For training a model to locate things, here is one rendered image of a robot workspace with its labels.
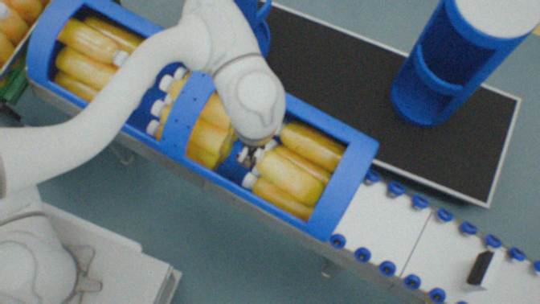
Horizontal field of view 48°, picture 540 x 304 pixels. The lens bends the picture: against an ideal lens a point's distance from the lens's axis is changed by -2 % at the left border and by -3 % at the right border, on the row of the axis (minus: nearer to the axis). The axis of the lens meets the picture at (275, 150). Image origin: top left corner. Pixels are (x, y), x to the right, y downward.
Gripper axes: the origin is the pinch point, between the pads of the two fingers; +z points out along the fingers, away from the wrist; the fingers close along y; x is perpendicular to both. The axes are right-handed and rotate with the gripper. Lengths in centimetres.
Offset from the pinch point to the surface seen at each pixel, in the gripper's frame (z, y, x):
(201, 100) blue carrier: -1.4, 4.2, 16.7
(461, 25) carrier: 22, 68, -31
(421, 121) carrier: 100, 67, -41
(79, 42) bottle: 4, 4, 52
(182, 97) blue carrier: -1.1, 2.6, 21.0
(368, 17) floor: 122, 110, 0
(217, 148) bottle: 8.0, -2.1, 9.2
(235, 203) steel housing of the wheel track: 35.2, -7.8, 1.5
